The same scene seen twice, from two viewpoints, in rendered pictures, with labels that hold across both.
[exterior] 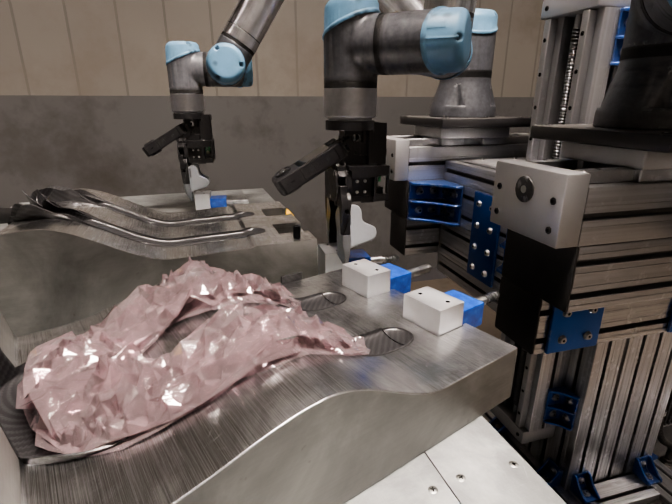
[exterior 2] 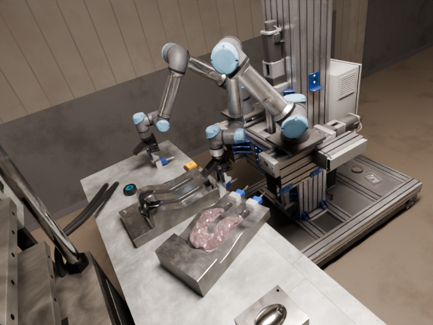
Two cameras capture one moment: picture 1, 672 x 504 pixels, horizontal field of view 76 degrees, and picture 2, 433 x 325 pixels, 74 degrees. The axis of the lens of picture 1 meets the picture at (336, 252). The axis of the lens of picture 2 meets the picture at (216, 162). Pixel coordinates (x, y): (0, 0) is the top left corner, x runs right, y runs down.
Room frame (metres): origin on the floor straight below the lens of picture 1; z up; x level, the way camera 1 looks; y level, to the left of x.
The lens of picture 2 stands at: (-0.60, 0.14, 1.85)
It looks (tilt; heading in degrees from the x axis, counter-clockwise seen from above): 34 degrees down; 354
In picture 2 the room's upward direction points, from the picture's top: 13 degrees counter-clockwise
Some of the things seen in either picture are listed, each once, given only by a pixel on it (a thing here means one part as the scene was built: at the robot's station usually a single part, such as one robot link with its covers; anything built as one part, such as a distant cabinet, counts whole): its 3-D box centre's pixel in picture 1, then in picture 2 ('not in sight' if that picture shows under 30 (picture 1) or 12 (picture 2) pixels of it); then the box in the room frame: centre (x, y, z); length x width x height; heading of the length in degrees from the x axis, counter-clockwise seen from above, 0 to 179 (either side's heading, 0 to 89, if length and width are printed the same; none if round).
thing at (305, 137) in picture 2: (665, 88); (294, 128); (0.61, -0.43, 1.09); 0.15 x 0.15 x 0.10
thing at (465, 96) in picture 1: (463, 94); (241, 103); (1.09, -0.30, 1.09); 0.15 x 0.15 x 0.10
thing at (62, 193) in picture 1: (139, 213); (169, 193); (0.62, 0.29, 0.92); 0.35 x 0.16 x 0.09; 109
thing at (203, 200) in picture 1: (222, 202); (164, 160); (1.10, 0.29, 0.83); 0.13 x 0.05 x 0.05; 100
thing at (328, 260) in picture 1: (360, 261); (227, 183); (0.66, -0.04, 0.83); 0.13 x 0.05 x 0.05; 105
